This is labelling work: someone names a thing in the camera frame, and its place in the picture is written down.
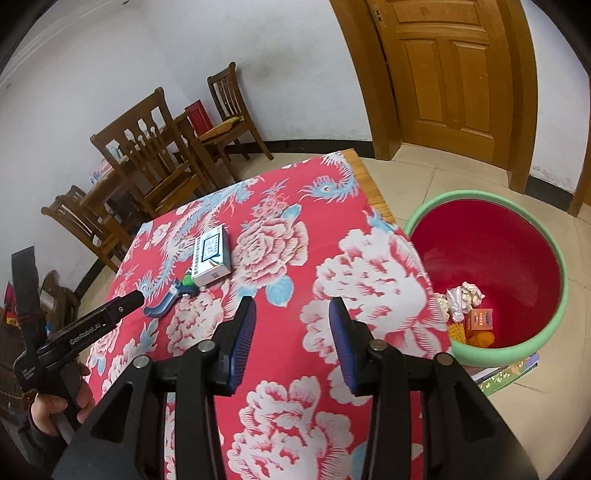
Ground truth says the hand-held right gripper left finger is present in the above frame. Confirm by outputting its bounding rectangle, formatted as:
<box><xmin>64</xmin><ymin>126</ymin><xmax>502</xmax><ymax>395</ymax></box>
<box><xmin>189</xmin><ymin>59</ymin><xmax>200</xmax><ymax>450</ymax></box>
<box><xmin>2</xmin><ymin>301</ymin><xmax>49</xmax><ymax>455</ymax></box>
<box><xmin>52</xmin><ymin>295</ymin><xmax>258</xmax><ymax>480</ymax></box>

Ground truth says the cream paper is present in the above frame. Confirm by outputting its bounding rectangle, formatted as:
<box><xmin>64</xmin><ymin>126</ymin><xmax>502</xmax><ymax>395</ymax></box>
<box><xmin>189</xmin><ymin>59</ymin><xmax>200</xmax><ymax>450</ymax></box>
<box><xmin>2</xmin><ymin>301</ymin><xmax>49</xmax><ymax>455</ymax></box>
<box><xmin>436</xmin><ymin>281</ymin><xmax>486</xmax><ymax>321</ymax></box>

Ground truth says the person's left hand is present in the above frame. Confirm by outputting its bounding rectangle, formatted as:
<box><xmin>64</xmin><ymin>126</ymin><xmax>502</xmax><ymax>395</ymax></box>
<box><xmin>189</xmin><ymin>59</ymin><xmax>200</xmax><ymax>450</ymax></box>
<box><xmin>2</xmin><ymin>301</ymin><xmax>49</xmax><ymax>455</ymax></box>
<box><xmin>28</xmin><ymin>363</ymin><xmax>96</xmax><ymax>435</ymax></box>

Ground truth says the light wooden table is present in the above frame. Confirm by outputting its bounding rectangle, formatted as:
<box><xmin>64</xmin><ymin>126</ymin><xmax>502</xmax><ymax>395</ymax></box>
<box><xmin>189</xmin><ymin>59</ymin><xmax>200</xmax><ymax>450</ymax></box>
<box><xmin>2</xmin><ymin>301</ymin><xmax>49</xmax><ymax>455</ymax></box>
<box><xmin>341</xmin><ymin>148</ymin><xmax>400</xmax><ymax>229</ymax></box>

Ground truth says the green and blue toy figure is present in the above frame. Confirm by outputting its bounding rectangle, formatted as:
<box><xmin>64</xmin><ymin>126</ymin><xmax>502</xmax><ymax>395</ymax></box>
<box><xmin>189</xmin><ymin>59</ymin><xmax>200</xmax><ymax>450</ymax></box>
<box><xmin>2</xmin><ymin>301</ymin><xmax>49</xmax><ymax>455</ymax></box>
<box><xmin>143</xmin><ymin>276</ymin><xmax>201</xmax><ymax>318</ymax></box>

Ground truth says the wooden chair with cushion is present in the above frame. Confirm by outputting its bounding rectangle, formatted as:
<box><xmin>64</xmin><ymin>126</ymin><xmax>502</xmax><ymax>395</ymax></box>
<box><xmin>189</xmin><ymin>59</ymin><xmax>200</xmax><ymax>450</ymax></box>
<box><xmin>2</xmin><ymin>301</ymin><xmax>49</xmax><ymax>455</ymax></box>
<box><xmin>207</xmin><ymin>62</ymin><xmax>274</xmax><ymax>162</ymax></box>

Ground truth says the red basin with green rim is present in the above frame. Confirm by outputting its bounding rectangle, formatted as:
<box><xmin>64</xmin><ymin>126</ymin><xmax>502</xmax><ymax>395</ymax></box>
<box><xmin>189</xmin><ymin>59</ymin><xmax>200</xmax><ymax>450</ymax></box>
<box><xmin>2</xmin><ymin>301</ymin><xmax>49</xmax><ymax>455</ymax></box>
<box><xmin>404</xmin><ymin>190</ymin><xmax>568</xmax><ymax>368</ymax></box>

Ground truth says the yellow seat cushion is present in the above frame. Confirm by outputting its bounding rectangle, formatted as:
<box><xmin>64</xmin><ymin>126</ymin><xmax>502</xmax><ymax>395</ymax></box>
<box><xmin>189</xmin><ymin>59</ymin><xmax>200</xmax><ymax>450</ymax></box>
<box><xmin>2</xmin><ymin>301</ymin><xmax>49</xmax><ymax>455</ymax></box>
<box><xmin>198</xmin><ymin>117</ymin><xmax>243</xmax><ymax>140</ymax></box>

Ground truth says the clear plastic bag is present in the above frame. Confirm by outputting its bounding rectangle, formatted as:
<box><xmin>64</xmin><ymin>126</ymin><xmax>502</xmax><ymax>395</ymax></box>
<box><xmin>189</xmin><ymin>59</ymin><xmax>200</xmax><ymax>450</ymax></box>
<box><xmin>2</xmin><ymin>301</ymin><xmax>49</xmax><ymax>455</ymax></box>
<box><xmin>445</xmin><ymin>287</ymin><xmax>468</xmax><ymax>324</ymax></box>

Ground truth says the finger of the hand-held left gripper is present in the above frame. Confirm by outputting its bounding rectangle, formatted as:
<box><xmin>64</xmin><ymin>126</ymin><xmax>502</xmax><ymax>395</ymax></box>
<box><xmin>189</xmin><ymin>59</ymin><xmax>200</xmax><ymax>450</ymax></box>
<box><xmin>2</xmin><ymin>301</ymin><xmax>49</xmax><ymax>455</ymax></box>
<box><xmin>107</xmin><ymin>288</ymin><xmax>146</xmax><ymax>320</ymax></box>

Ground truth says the green picture book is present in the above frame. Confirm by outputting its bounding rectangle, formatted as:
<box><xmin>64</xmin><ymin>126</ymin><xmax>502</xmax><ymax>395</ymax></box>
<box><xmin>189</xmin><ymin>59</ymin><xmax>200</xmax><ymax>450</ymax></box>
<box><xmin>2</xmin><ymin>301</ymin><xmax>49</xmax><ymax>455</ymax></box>
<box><xmin>464</xmin><ymin>353</ymin><xmax>540</xmax><ymax>395</ymax></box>

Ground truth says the tall wooden chair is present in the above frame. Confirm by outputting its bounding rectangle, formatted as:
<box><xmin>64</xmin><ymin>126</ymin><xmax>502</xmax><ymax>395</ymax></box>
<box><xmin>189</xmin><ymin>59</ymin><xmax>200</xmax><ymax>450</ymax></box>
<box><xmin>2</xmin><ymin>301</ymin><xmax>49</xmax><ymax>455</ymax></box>
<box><xmin>90</xmin><ymin>88</ymin><xmax>208</xmax><ymax>217</ymax></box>

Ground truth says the wooden door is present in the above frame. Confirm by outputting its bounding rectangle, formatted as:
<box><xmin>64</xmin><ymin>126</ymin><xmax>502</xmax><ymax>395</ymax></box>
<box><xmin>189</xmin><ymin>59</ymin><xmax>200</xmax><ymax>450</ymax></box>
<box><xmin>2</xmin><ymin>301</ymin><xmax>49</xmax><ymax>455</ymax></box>
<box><xmin>330</xmin><ymin>0</ymin><xmax>539</xmax><ymax>195</ymax></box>

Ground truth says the wooden door frame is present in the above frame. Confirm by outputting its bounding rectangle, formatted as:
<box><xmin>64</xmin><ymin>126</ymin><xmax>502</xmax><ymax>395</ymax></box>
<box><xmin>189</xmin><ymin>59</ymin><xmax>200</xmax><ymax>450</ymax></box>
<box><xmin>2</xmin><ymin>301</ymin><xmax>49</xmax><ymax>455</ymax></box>
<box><xmin>567</xmin><ymin>148</ymin><xmax>591</xmax><ymax>217</ymax></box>

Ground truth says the red floral tablecloth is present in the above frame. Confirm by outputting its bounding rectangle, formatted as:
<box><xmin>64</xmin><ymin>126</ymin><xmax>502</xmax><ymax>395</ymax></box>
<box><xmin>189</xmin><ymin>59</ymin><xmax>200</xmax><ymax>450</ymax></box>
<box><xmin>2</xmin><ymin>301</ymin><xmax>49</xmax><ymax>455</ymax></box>
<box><xmin>83</xmin><ymin>152</ymin><xmax>455</xmax><ymax>480</ymax></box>

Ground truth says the person's left forearm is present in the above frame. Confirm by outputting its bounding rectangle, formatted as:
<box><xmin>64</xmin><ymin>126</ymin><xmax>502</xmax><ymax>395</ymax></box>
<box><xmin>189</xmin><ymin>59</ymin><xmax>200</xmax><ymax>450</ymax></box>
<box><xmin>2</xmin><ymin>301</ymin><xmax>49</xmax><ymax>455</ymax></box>
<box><xmin>0</xmin><ymin>318</ymin><xmax>63</xmax><ymax>480</ymax></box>

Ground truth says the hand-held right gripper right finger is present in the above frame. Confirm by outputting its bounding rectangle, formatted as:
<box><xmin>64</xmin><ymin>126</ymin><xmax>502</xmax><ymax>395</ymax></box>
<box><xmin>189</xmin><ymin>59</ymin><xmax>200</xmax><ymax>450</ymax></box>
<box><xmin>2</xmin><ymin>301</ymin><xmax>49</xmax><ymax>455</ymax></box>
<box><xmin>329</xmin><ymin>296</ymin><xmax>539</xmax><ymax>480</ymax></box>

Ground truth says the wooden dining table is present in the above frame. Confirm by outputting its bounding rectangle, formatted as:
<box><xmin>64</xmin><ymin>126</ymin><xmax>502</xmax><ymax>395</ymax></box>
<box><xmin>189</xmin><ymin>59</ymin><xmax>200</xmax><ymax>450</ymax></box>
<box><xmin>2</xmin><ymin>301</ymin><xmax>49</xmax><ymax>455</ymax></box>
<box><xmin>81</xmin><ymin>111</ymin><xmax>218</xmax><ymax>222</ymax></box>

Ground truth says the white and blue flat box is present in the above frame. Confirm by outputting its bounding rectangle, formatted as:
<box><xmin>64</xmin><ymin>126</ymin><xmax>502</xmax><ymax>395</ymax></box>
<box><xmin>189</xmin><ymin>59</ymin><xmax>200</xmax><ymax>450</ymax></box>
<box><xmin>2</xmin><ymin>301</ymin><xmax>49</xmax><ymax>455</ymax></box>
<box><xmin>190</xmin><ymin>224</ymin><xmax>232</xmax><ymax>288</ymax></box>

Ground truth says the orange cardboard box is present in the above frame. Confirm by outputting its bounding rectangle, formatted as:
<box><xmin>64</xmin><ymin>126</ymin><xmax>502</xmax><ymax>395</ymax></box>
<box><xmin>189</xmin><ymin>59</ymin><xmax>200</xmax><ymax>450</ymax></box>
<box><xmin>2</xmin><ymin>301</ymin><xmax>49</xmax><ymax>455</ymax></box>
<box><xmin>464</xmin><ymin>308</ymin><xmax>495</xmax><ymax>334</ymax></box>

